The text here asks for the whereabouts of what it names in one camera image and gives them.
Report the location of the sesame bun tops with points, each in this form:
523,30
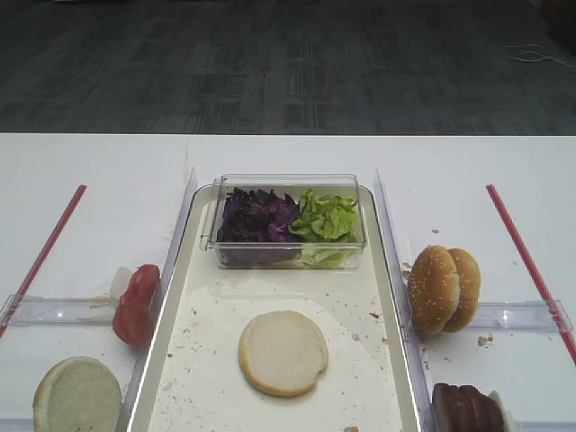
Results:
444,288

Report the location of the right clear long divider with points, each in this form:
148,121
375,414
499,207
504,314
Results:
418,379

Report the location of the clear long divider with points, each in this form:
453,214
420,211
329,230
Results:
418,379
175,243

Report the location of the green lettuce leaves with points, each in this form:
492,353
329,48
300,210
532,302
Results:
329,218

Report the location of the left clear long divider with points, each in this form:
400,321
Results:
175,243

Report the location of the white pusher behind patties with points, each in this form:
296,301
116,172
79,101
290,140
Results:
508,420

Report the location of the white metal tray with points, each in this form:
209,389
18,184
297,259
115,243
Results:
193,381

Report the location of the clear crossbar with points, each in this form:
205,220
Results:
541,426
26,310
530,316

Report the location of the bun bottom on tray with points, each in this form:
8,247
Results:
283,353

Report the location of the right near clear crossbar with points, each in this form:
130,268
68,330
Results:
541,426

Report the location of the right far clear crossbar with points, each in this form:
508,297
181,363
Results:
530,316

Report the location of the brown meat patties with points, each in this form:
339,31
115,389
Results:
465,409

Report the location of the left far clear crossbar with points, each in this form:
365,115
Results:
26,310

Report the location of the purple lettuce leaves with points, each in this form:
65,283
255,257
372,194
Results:
257,216

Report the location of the white plastic pusher block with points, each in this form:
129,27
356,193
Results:
120,283

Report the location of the clear plastic salad box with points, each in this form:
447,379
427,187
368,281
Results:
282,184

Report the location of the left red rail strip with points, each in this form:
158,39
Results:
42,256

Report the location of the right red rail strip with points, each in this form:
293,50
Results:
533,265

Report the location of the red rail strip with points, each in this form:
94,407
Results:
42,256
533,265

